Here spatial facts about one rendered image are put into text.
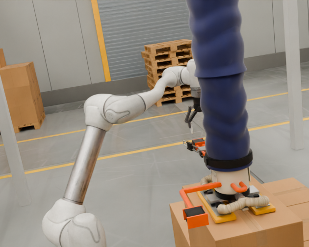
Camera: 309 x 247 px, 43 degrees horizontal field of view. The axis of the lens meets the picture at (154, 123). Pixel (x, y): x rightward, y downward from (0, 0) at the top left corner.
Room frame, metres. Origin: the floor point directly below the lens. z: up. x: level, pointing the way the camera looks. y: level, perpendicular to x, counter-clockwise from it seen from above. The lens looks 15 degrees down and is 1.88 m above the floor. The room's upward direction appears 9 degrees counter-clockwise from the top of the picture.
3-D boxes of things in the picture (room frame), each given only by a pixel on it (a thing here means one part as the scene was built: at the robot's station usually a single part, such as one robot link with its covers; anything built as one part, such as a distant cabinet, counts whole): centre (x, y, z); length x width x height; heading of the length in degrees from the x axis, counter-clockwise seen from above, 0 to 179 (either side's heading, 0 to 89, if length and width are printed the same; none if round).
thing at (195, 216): (1.43, -0.11, 1.08); 0.09 x 0.08 x 0.05; 97
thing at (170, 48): (9.12, -0.55, 0.65); 1.29 x 1.10 x 1.30; 7
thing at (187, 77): (2.18, -0.27, 1.55); 0.13 x 0.11 x 0.16; 43
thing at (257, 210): (1.77, -0.42, 0.97); 0.34 x 0.10 x 0.05; 7
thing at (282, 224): (1.77, -0.34, 0.74); 0.60 x 0.40 x 0.40; 7
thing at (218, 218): (1.74, -0.24, 0.97); 0.34 x 0.10 x 0.05; 7
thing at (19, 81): (8.55, 3.00, 0.87); 1.20 x 1.01 x 1.74; 7
